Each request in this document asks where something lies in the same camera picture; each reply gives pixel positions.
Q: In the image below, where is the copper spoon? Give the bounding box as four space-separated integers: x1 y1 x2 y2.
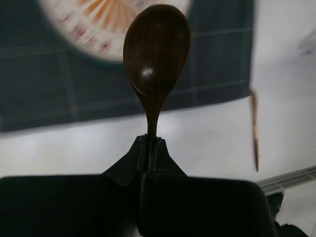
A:
122 3 192 171

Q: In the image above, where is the copper knife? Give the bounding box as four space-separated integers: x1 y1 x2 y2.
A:
250 90 259 172

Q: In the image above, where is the orange patterned plate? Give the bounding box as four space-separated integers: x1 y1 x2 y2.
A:
38 0 193 63

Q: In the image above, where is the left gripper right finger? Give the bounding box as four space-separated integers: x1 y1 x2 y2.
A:
139 139 277 237

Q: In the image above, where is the front aluminium rail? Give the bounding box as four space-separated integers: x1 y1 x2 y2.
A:
257 166 316 196

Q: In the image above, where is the dark grey checked cloth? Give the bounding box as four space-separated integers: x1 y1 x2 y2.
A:
0 0 255 132

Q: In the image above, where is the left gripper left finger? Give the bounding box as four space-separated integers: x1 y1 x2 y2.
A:
0 136 147 237

